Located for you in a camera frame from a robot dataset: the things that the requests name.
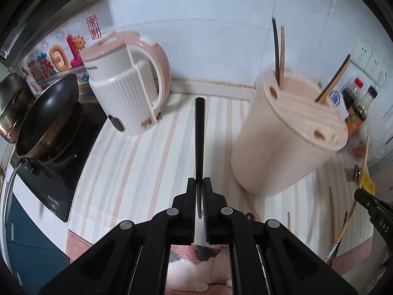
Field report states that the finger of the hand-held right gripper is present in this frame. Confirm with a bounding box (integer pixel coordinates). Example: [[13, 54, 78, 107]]
[[354, 189, 393, 219]]

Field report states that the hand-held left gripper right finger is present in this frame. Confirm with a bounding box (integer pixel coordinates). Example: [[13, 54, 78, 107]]
[[201, 177, 358, 295]]

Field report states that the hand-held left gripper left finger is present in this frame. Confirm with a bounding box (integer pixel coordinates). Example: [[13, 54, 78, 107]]
[[38, 177, 197, 295]]

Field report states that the cream cylindrical chopstick holder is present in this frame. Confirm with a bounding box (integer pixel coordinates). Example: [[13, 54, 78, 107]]
[[230, 69, 349, 196]]

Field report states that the yellow utility knife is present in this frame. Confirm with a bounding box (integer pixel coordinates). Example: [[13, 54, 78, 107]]
[[357, 172, 377, 196]]

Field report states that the striped cat print table mat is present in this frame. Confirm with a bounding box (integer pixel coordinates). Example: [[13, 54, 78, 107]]
[[66, 93, 374, 295]]

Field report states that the dark bottle orange label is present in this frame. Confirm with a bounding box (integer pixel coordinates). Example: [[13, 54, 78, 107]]
[[345, 104, 368, 137]]

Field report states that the dark bottle black cap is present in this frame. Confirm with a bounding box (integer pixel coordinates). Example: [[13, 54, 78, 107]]
[[357, 86, 378, 114]]

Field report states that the white seasoning packet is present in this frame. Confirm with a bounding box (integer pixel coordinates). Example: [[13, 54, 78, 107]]
[[328, 89, 348, 119]]

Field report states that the dark bottle red cap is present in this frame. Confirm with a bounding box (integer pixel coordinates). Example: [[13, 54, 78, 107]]
[[342, 77, 365, 105]]

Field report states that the black cooktop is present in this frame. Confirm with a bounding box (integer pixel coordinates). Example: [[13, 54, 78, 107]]
[[9, 101, 108, 223]]

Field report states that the pink and white electric kettle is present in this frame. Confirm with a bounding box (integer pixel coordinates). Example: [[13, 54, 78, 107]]
[[80, 30, 172, 136]]

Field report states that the blue kitchen cabinet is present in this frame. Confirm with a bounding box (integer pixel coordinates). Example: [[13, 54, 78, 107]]
[[4, 196, 72, 295]]

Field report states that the black wok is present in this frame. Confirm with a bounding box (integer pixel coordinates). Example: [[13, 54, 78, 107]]
[[0, 73, 81, 234]]

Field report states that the steel pot with lid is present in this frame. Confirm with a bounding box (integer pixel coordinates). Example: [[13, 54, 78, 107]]
[[0, 73, 34, 144]]

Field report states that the black range hood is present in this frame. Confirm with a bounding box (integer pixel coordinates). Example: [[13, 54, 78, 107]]
[[0, 0, 90, 69]]

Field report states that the white wall socket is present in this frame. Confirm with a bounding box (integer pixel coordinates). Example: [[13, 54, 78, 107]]
[[352, 36, 373, 66], [366, 51, 382, 75], [376, 64, 389, 84]]

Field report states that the colourful wall sticker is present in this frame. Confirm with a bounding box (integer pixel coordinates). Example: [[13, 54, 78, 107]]
[[18, 29, 93, 94]]

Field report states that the red seal wall sticker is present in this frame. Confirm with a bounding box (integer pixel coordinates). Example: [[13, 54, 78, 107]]
[[86, 15, 100, 41]]

